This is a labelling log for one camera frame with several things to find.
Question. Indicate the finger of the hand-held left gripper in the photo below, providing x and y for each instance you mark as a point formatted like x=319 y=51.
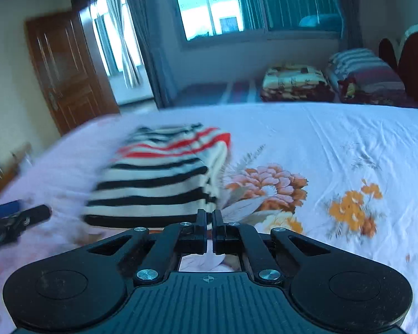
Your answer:
x=7 y=208
x=35 y=215

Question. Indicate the folded striped quilt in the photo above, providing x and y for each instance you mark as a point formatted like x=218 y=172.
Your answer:
x=365 y=76

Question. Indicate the red wooden headboard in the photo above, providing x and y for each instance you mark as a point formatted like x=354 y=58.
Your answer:
x=411 y=66

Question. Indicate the balcony window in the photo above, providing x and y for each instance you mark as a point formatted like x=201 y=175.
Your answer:
x=106 y=41

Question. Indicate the striped mattress cover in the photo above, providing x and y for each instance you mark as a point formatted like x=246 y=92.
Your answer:
x=212 y=92

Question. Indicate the folded floral blanket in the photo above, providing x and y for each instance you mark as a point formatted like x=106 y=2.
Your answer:
x=296 y=83

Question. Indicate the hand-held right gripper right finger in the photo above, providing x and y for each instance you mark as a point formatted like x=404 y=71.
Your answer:
x=217 y=224

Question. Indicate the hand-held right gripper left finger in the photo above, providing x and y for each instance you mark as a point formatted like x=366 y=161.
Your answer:
x=202 y=224

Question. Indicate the bedroom window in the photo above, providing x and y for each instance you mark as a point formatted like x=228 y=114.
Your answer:
x=209 y=7

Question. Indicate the white sheer curtain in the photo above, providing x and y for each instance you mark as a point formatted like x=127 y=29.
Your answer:
x=123 y=41

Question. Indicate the white floral bed sheet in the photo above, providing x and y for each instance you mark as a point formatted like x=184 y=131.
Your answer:
x=334 y=139

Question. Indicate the brown wooden door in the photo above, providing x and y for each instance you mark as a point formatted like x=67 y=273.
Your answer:
x=66 y=69

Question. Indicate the striped knit sweater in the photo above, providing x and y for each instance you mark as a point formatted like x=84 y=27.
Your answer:
x=153 y=181

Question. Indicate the grey curtain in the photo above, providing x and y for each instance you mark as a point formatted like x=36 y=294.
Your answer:
x=149 y=41
x=348 y=10

